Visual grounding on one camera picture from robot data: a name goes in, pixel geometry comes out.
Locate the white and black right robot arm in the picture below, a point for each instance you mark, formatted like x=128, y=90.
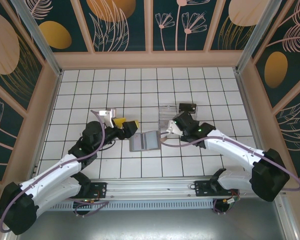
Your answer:
x=235, y=152

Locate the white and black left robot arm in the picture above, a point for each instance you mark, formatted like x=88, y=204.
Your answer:
x=55, y=192

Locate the black credit card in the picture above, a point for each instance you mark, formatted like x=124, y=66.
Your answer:
x=188, y=107

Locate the clear acrylic card organizer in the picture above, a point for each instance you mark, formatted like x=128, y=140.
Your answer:
x=166, y=112

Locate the grey metal panel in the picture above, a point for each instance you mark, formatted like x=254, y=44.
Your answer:
x=150, y=225

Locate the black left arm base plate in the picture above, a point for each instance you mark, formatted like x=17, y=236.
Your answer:
x=100, y=188

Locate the aluminium mounting rail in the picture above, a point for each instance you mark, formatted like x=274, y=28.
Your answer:
x=150, y=186

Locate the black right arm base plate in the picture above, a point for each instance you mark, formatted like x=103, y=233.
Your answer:
x=201, y=187

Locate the aluminium frame post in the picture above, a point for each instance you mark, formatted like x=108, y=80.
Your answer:
x=255, y=35
x=40, y=42

